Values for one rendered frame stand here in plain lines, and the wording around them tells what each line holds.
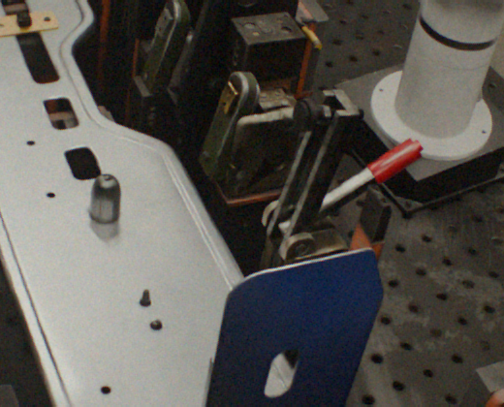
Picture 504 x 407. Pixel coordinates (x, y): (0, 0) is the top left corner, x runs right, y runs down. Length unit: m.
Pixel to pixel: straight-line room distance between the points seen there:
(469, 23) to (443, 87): 0.12
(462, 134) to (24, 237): 0.79
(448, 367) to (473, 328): 0.09
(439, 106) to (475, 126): 0.11
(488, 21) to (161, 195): 0.57
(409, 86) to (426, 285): 0.29
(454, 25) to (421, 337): 0.42
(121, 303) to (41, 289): 0.08
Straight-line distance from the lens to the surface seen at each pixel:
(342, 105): 1.00
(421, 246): 1.64
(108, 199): 1.13
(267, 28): 1.24
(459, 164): 1.68
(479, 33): 1.56
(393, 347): 1.50
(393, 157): 1.08
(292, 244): 1.06
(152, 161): 1.23
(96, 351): 1.05
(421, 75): 1.62
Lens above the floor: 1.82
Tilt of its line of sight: 43 degrees down
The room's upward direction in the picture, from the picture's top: 11 degrees clockwise
